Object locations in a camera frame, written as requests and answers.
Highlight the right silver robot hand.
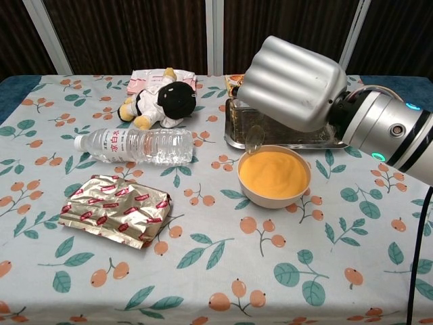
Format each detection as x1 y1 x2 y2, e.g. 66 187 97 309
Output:
235 35 349 133

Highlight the metal spoon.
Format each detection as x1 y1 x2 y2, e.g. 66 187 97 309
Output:
246 125 267 154

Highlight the yellow bowl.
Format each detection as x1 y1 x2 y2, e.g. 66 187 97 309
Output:
237 144 312 209

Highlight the orange curry box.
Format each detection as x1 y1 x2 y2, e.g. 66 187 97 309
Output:
225 73 246 99

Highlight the dark ribbed partition panel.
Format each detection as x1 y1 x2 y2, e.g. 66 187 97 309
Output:
338 0 433 87
0 0 74 82
23 0 224 76
206 0 371 76

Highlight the rectangular steel tray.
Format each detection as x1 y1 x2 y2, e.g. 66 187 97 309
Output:
224 97 349 150

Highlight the plush doll with black hair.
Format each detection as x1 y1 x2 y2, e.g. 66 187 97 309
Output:
118 67 198 130

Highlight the pink wet wipes pack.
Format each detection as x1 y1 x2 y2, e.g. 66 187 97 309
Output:
127 68 198 95

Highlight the clear plastic water bottle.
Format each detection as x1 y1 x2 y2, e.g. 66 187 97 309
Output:
73 127 194 166

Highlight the floral print tablecloth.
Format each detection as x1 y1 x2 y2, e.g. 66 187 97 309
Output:
0 74 433 325

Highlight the gold foil snack bag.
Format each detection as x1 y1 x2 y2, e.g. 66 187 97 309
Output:
58 174 174 250

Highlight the blue table cover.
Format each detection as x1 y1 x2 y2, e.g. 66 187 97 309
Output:
0 74 433 186

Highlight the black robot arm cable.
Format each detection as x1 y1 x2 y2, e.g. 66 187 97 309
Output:
407 186 433 325

